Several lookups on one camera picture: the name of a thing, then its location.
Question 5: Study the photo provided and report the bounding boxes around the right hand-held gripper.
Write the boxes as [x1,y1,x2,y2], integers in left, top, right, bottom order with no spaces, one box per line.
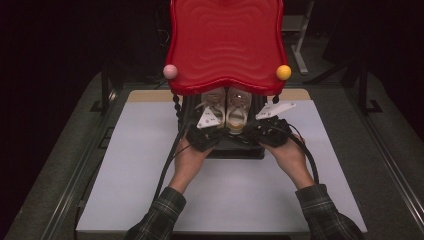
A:
[252,101,297,148]

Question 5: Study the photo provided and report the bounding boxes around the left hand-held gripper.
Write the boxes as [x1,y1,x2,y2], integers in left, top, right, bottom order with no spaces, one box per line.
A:
[185,106,224,153]

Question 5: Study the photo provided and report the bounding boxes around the white sneaker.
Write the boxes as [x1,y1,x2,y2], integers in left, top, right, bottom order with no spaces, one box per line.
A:
[194,87,228,130]
[225,87,253,136]

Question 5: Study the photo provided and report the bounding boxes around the red and black shoe rack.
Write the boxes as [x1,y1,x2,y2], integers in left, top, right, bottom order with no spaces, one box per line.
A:
[162,0,292,160]

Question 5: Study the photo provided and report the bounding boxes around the person's left hand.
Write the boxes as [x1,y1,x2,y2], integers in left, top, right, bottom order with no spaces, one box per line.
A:
[173,134,215,176]

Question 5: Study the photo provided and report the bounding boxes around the person's right hand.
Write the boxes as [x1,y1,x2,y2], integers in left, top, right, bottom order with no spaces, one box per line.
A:
[259,132,307,172]

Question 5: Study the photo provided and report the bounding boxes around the white metal stand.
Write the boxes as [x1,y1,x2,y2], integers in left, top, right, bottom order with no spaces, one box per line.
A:
[281,0,316,75]

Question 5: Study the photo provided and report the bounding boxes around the black metal stand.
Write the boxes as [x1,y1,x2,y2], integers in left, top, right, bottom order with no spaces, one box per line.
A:
[357,63,384,116]
[89,61,118,117]

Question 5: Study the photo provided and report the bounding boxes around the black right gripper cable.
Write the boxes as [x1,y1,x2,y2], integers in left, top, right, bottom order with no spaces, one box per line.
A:
[266,122,320,185]

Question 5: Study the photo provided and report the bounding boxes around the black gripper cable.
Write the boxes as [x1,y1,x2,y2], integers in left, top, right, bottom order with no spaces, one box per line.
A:
[266,122,320,185]
[152,114,196,203]

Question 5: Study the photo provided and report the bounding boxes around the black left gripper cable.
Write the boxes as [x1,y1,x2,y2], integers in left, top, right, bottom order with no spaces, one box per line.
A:
[152,114,196,203]

